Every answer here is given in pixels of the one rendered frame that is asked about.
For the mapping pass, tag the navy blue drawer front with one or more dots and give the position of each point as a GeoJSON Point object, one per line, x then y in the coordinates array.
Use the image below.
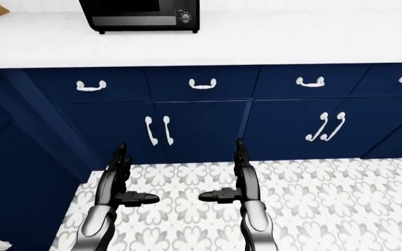
{"type": "Point", "coordinates": [124, 83]}
{"type": "Point", "coordinates": [382, 81]}
{"type": "Point", "coordinates": [236, 82]}
{"type": "Point", "coordinates": [344, 79]}

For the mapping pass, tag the black toaster oven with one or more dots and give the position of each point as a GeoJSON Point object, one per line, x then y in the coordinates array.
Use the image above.
{"type": "Point", "coordinates": [134, 15]}

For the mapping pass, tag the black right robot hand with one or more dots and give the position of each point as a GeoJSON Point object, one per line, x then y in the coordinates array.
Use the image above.
{"type": "Point", "coordinates": [250, 185]}

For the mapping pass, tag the navy blue cabinet door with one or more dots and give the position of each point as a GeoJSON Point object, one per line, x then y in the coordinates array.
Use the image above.
{"type": "Point", "coordinates": [379, 123]}
{"type": "Point", "coordinates": [110, 128]}
{"type": "Point", "coordinates": [204, 125]}
{"type": "Point", "coordinates": [281, 125]}

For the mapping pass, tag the navy blue side cabinet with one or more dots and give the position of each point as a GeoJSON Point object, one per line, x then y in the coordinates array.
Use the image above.
{"type": "Point", "coordinates": [23, 157]}

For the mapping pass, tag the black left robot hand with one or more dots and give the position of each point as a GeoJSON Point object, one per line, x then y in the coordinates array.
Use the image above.
{"type": "Point", "coordinates": [104, 192]}

